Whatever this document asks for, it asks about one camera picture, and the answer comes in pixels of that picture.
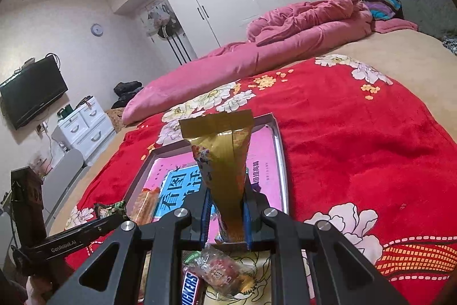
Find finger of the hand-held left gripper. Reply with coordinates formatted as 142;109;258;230
84;213;131;238

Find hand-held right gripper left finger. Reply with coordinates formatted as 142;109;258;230
46;189;212;305

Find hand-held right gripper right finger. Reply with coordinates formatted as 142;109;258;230
243;184;411;305

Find dark green snack packet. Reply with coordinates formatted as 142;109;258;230
93;201;128;220

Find clear red candy packet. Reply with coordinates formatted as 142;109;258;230
195;245;257;301

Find gold snack packet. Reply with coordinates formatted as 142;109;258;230
179;110;255;244

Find brown chocolate bar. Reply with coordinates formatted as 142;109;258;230
180;264;203;305

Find grey shallow box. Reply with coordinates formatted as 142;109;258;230
141;113;289;249

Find person's left hand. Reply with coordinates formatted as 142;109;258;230
27;276;55;305

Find orange snack packet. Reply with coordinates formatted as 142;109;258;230
129;186;161;225

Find white drawer cabinet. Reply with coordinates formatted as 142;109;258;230
52;99;112;156

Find brown furry cloth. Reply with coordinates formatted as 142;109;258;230
106;108;126;133

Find black bag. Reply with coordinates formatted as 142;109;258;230
113;81;144;109

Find red floral blanket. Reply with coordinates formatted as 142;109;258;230
46;55;457;305

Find black flat television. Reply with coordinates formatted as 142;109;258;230
0;57;69;130

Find pink quilt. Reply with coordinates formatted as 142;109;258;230
121;0;418;125

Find hanging bags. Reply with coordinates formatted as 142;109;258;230
144;1;180;40

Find colourful striped cloth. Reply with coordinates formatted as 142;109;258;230
362;0;405;22

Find dark patterned cloth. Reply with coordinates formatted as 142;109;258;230
441;36;457;56

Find dark brown wooden post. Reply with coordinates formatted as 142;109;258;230
10;167;49;246

